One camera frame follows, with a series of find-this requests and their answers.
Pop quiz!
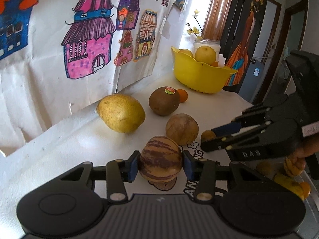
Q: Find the person's right hand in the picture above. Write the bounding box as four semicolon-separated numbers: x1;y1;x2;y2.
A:
293;134;319;158

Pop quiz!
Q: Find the tan round melon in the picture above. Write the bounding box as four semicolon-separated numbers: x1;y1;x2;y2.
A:
165;113;199;146

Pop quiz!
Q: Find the white paper box in bowl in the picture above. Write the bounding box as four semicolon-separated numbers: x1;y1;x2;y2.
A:
218;54;225;67

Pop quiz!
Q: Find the grey appliance in hallway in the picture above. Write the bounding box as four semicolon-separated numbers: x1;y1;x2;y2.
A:
239;58;264;103

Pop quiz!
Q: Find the white jar with flowers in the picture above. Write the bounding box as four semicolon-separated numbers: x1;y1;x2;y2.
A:
186;9;221;66

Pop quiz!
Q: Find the brown kiwi with sticker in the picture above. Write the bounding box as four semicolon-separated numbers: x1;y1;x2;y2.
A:
149;86;180;116

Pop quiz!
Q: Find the orange tangerine in tray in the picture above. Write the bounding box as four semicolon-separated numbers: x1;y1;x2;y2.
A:
299;181;311;199

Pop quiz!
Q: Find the houses drawing paper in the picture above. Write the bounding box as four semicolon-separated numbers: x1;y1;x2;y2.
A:
1;0;187;157

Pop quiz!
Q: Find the large yellow lemon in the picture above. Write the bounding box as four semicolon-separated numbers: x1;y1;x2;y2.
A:
96;94;146;133

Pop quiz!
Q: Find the lady in orange dress painting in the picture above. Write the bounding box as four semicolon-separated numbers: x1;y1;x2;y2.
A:
223;0;267;93

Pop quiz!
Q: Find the small orange kumquat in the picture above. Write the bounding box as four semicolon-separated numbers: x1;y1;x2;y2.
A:
177;89;188;103

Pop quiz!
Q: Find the yellow pear in tray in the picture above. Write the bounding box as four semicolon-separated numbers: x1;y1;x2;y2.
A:
273;173;305;201

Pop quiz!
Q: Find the grey metal tray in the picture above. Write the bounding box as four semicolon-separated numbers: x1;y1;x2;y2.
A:
296;171;319;238

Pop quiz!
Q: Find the white printed table cloth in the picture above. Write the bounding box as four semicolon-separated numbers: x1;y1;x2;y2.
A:
1;73;252;238

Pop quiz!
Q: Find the yellow apple in bowl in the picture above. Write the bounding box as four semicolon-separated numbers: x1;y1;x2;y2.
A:
195;46;217;65

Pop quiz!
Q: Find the small brown longan fruit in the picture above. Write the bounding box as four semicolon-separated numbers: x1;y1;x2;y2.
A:
201;130;217;142

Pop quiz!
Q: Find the purple striped pepino melon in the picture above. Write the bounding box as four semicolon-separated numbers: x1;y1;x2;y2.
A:
138;135;182;183

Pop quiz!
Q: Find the yellow plastic bowl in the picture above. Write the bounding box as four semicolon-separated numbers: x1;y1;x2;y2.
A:
171;46;238;94

